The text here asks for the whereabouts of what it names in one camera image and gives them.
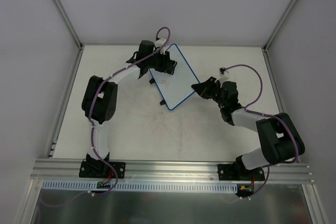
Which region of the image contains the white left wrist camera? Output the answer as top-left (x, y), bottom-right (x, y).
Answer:
top-left (154, 38), bottom-right (167, 55)

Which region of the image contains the right aluminium frame post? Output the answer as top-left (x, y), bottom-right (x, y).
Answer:
top-left (262, 0), bottom-right (316, 51)

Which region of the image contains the left aluminium frame post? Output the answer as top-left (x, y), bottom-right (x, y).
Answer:
top-left (39, 0), bottom-right (84, 50)

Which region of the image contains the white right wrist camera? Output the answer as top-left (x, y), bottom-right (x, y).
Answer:
top-left (217, 67), bottom-right (230, 82)

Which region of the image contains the blue-framed whiteboard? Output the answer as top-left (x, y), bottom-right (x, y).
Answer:
top-left (149, 44), bottom-right (199, 111)

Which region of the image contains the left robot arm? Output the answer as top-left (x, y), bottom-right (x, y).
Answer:
top-left (81, 38), bottom-right (177, 177)

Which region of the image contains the slotted cable duct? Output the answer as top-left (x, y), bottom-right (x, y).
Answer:
top-left (41, 179), bottom-right (238, 194)

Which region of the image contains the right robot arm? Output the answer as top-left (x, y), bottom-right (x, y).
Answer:
top-left (191, 77), bottom-right (306, 181)

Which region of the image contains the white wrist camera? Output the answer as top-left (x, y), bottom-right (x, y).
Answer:
top-left (154, 38), bottom-right (167, 55)
top-left (217, 67), bottom-right (230, 82)

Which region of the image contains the aluminium frame post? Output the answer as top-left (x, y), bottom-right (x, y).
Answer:
top-left (262, 0), bottom-right (316, 51)
top-left (39, 0), bottom-right (84, 50)

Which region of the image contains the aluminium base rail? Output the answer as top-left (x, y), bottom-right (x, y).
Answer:
top-left (30, 158), bottom-right (315, 184)

